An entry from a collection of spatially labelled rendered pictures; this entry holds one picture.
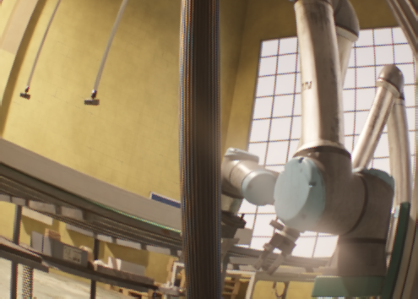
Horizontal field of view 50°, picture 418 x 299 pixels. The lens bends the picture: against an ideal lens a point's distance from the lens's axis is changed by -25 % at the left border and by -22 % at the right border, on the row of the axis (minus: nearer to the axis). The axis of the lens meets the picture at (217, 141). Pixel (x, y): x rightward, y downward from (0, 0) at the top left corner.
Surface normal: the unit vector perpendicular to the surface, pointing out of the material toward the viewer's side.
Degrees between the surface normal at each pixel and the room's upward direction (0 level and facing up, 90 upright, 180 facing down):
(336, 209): 113
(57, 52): 90
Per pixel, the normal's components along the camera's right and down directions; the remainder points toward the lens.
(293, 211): -0.88, -0.18
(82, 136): 0.73, -0.06
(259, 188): 0.27, 0.23
